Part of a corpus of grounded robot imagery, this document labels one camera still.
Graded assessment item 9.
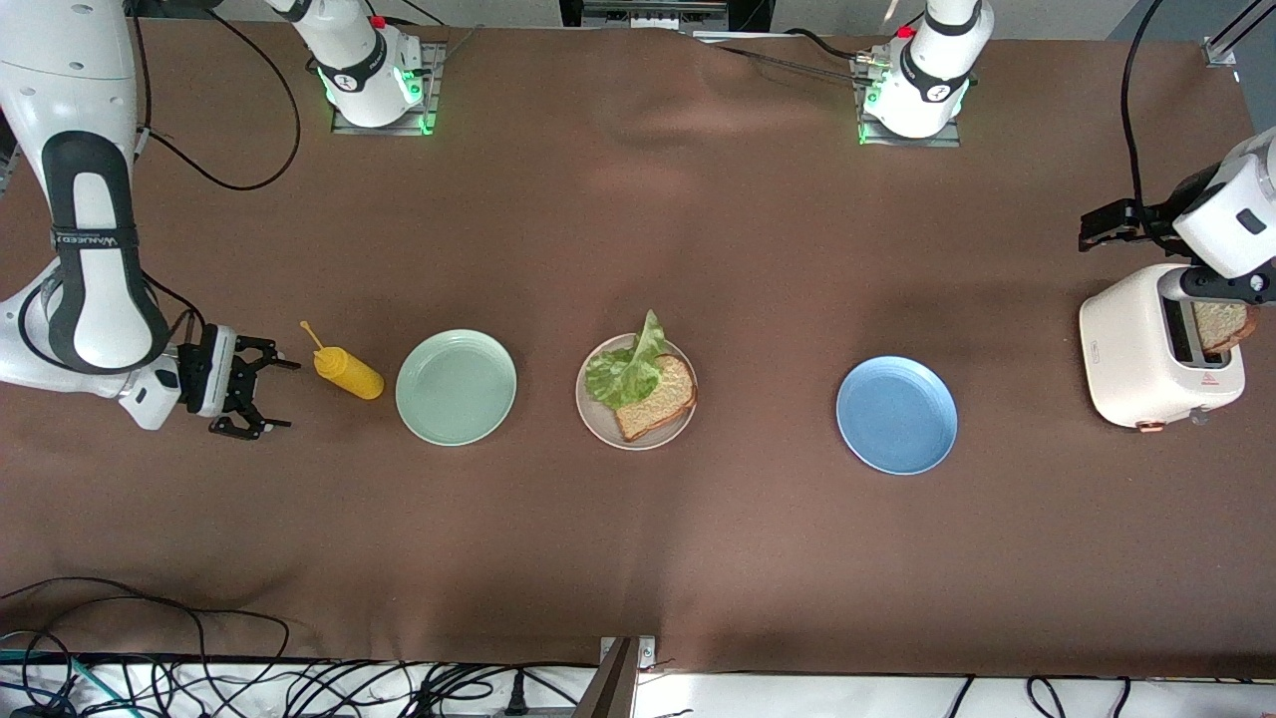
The yellow squeeze bottle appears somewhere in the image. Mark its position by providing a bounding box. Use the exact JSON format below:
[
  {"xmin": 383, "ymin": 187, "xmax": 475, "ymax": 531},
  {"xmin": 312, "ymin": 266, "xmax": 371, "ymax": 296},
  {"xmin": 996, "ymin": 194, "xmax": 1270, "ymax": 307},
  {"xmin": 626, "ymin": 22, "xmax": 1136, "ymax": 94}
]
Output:
[{"xmin": 300, "ymin": 320, "xmax": 386, "ymax": 401}]

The green lettuce leaf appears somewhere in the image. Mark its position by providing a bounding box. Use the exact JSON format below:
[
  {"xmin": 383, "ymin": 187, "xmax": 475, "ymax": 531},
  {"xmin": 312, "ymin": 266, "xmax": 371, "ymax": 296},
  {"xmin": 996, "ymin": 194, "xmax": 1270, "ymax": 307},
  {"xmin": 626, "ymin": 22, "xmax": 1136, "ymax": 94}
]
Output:
[{"xmin": 584, "ymin": 309, "xmax": 671, "ymax": 410}]

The brown bread slice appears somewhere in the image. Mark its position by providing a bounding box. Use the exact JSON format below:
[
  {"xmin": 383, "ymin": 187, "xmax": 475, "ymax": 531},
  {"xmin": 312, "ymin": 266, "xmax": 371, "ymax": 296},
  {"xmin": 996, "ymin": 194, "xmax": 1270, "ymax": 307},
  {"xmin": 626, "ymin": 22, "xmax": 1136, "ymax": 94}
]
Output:
[
  {"xmin": 613, "ymin": 354, "xmax": 698, "ymax": 443},
  {"xmin": 1194, "ymin": 302, "xmax": 1259, "ymax": 353}
]

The green plate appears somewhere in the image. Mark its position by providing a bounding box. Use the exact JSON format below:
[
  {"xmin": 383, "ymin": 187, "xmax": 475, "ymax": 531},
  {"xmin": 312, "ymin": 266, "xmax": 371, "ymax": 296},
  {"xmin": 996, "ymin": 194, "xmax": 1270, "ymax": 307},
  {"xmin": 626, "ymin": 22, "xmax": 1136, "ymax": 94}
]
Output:
[{"xmin": 395, "ymin": 329, "xmax": 518, "ymax": 447}]

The blue plate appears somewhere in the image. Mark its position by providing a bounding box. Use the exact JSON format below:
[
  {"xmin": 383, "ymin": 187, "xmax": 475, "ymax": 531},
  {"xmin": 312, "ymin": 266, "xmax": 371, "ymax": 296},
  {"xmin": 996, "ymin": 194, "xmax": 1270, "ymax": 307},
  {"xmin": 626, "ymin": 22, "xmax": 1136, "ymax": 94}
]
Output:
[{"xmin": 835, "ymin": 356, "xmax": 959, "ymax": 476}]

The beige plate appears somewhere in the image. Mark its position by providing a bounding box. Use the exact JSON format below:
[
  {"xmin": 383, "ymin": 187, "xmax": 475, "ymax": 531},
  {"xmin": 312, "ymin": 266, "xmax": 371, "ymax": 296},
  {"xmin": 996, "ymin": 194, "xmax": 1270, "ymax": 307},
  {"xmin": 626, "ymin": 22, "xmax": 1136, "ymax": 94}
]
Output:
[{"xmin": 575, "ymin": 332, "xmax": 699, "ymax": 451}]

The white toaster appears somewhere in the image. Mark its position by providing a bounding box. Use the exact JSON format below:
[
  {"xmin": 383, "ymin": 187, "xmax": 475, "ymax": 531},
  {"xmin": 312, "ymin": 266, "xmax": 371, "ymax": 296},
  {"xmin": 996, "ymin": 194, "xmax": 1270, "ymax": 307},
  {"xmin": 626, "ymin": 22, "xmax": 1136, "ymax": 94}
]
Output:
[{"xmin": 1079, "ymin": 263, "xmax": 1247, "ymax": 436}]

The brown tablecloth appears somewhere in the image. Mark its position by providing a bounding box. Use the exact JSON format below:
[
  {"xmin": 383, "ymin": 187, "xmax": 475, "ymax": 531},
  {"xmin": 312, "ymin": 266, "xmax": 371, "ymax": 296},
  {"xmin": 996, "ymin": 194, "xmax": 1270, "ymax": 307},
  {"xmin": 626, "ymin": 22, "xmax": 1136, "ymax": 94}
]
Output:
[{"xmin": 0, "ymin": 18, "xmax": 1276, "ymax": 679}]

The black box device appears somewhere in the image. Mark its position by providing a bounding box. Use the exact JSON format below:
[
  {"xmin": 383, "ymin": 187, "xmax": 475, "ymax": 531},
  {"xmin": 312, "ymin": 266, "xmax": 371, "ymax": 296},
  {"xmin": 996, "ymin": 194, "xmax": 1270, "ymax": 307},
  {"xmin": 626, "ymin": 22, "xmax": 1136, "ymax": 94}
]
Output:
[{"xmin": 558, "ymin": 0, "xmax": 777, "ymax": 33}]

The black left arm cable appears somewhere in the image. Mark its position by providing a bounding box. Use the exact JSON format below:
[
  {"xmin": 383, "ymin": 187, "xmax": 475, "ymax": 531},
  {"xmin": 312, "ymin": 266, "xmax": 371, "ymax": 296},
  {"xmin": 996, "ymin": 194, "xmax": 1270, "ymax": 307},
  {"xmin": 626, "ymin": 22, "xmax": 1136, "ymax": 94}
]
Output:
[{"xmin": 1120, "ymin": 0, "xmax": 1167, "ymax": 235}]

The aluminium frame rail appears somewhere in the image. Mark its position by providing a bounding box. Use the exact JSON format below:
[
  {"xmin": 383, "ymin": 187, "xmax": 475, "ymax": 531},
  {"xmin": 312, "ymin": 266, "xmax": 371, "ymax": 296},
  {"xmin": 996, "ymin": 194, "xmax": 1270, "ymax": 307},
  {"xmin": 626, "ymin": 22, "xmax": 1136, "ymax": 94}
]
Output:
[{"xmin": 1201, "ymin": 0, "xmax": 1276, "ymax": 71}]

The black loose cable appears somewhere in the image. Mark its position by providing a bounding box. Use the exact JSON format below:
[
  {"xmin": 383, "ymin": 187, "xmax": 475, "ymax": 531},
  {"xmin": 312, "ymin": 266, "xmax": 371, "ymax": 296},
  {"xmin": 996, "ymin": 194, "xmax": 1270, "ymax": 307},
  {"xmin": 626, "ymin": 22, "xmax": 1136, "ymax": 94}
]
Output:
[{"xmin": 0, "ymin": 576, "xmax": 292, "ymax": 689}]

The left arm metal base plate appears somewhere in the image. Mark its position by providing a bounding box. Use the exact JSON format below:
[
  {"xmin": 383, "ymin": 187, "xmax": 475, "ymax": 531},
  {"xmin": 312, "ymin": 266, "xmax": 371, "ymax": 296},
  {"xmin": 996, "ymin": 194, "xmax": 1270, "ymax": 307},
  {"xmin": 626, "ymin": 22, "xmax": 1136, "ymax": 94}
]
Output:
[{"xmin": 855, "ymin": 55, "xmax": 963, "ymax": 149}]

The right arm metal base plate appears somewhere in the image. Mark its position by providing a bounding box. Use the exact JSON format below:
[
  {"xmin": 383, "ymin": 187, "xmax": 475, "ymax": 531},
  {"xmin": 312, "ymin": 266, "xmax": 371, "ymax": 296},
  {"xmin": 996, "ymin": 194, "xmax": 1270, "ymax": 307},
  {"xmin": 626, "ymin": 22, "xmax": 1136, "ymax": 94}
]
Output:
[{"xmin": 331, "ymin": 42, "xmax": 442, "ymax": 137}]

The teal cable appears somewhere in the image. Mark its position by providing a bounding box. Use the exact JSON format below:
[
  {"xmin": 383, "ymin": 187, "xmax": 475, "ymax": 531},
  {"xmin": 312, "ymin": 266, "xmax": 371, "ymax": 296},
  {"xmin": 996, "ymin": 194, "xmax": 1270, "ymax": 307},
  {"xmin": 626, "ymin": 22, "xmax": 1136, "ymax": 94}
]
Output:
[{"xmin": 0, "ymin": 648, "xmax": 101, "ymax": 714}]

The thin black base cable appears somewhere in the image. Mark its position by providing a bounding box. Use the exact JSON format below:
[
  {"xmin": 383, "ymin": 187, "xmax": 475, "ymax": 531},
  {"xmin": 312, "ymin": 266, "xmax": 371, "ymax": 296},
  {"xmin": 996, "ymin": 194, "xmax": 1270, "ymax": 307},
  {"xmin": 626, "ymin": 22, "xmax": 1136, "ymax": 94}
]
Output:
[{"xmin": 698, "ymin": 28, "xmax": 878, "ymax": 81}]

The aluminium frame post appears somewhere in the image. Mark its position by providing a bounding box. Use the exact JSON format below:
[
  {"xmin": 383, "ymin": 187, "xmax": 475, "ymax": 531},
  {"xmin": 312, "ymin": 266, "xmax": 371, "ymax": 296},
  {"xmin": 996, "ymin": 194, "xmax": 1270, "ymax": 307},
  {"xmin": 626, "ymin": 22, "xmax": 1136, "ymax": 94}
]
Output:
[{"xmin": 578, "ymin": 636, "xmax": 659, "ymax": 718}]

